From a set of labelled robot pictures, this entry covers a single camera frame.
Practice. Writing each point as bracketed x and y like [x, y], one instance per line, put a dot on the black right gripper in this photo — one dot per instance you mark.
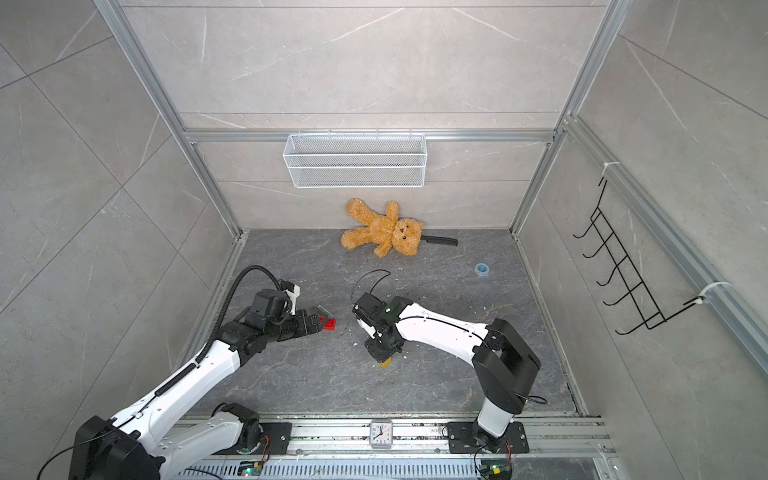
[380, 355]

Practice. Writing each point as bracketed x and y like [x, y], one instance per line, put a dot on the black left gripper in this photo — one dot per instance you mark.
[305, 327]

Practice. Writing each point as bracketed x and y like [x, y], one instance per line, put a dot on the red long lego brick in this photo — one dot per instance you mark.
[329, 324]

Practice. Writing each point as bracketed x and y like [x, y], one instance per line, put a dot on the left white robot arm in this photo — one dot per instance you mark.
[137, 442]

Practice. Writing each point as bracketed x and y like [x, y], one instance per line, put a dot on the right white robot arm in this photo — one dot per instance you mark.
[505, 365]

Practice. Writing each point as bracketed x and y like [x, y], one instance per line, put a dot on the brown teddy bear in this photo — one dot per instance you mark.
[388, 231]

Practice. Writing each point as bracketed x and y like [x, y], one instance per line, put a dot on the black comb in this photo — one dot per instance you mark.
[439, 240]

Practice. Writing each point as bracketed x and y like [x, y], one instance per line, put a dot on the blue tape roll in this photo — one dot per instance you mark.
[482, 270]

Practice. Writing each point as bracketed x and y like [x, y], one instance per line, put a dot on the small white clock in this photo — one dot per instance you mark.
[381, 434]

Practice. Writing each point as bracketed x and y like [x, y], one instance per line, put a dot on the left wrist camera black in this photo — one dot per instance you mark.
[275, 306]

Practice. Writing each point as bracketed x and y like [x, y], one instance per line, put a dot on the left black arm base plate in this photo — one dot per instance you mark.
[276, 436]

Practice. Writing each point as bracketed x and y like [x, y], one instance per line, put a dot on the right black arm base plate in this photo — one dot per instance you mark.
[468, 437]

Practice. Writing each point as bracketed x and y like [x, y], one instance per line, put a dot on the white wire mesh basket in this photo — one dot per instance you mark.
[356, 160]

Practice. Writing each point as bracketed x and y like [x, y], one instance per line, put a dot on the black wire hook rack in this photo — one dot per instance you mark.
[625, 272]

